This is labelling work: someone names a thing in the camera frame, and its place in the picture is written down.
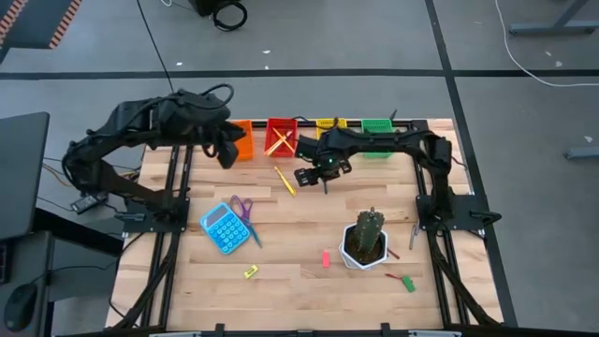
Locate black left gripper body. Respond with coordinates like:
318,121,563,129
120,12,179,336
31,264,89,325
198,116,235,160

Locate red plastic bin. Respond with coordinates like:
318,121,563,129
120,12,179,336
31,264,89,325
264,117,299,158

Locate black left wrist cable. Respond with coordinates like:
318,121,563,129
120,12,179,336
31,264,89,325
198,82,235,112

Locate black computer mouse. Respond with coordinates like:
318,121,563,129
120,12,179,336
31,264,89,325
3,283,38,334

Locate black aluminium table frame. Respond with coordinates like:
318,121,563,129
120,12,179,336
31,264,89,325
107,119,504,337

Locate white floor cable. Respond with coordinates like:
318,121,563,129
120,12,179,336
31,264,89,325
494,0,599,88

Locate orange plastic bin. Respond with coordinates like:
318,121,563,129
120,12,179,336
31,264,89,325
232,120,256,163

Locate dark desk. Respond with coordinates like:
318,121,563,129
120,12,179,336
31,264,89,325
0,208,124,337

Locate yellow plastic bin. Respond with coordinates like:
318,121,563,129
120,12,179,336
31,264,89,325
315,117,348,141

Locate purple handled scissors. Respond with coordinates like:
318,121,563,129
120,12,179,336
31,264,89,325
228,195,263,248

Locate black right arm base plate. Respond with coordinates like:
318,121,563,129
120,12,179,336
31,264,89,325
416,194,502,231

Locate green cactus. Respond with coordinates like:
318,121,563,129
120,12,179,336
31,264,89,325
351,206,386,263

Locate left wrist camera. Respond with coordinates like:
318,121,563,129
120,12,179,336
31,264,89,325
216,139,241,170

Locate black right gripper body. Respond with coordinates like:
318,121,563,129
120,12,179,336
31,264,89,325
297,133,355,182

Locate orange pencil pink eraser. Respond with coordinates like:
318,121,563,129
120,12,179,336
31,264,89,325
272,127,297,154

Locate black coiled cable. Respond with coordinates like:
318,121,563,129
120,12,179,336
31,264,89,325
189,0,249,33

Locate green plastic bin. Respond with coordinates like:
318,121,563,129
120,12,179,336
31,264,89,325
360,118,397,159

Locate blue calculator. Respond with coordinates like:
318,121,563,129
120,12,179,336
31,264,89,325
199,201,252,256

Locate yellow pencil orange eraser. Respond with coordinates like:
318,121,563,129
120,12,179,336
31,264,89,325
264,133,292,157

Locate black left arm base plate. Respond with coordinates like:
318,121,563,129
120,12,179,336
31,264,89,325
122,196,191,234

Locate grey desk leg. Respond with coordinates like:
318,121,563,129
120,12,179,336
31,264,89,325
508,0,599,37

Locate grey desk foot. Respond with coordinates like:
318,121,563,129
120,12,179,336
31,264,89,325
563,145,599,161

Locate orange striped black mat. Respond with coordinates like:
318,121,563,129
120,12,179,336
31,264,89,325
0,0,83,65

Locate thin black floor cable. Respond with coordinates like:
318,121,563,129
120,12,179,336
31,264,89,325
137,0,177,95

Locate white pencil yellow eraser cap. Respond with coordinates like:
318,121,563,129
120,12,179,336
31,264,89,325
267,130,295,155

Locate black power adapter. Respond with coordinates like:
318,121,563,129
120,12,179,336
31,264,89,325
69,192,110,215

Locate dark grey flat panel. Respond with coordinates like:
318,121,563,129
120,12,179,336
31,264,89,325
0,111,51,240

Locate yellow highlighter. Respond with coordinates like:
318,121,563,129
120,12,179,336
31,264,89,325
273,165,298,198

